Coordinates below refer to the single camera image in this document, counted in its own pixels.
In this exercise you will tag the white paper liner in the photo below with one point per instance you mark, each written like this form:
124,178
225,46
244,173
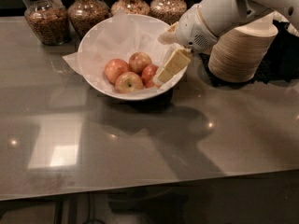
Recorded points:
119,37

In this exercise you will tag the glass cereal jar far left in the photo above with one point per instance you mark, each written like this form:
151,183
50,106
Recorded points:
49,21

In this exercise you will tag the glass cereal jar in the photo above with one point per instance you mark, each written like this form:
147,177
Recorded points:
49,21
84,14
131,7
168,11

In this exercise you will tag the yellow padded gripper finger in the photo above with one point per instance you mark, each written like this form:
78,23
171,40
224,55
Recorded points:
172,68
169,36

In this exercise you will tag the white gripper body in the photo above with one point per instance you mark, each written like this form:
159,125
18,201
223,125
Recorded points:
193,29

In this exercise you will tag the red apple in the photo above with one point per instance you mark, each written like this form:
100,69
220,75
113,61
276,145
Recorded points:
148,74
114,68
138,61

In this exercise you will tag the red apple back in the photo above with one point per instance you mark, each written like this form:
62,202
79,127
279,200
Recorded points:
138,61

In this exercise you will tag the yellow-red apple front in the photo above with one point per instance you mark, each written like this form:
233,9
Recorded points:
129,82

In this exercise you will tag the paper bowl stack front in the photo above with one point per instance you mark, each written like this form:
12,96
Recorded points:
238,53

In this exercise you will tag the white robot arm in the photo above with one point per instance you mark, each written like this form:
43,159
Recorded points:
221,16

